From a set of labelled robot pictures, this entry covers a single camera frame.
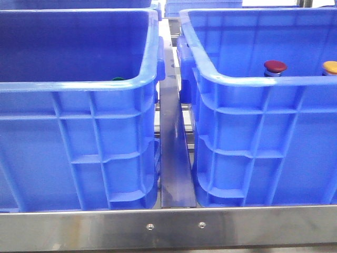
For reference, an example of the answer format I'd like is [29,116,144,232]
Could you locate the red push button switch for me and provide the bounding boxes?
[264,60,288,77]

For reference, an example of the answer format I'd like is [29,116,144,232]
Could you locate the yellow push button switch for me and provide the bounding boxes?
[322,61,337,76]

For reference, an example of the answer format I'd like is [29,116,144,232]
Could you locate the blue plastic crate right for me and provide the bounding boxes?
[179,7,336,207]

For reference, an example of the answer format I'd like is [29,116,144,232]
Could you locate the blue plastic crate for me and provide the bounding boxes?
[179,7,336,207]
[1,9,165,213]

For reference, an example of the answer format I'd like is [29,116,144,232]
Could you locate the blue plastic crate left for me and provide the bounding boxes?
[1,9,165,213]

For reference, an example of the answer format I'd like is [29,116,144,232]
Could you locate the blue crate rear right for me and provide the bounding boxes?
[164,0,243,17]

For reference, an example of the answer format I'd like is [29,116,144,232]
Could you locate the blue crate rear left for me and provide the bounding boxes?
[1,0,160,10]

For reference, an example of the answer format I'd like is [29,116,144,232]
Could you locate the green push button switch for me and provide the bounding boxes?
[112,77,125,81]

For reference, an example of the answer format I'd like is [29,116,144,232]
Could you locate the left rail screw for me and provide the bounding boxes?
[146,223,155,230]

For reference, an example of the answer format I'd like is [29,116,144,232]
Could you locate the rail screw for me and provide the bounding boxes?
[198,221,206,229]
[146,223,155,230]

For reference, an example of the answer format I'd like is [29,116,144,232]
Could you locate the right rail screw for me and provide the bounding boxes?
[198,221,206,229]

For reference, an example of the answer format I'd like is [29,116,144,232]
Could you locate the stainless steel front rail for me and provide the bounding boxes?
[1,206,336,252]

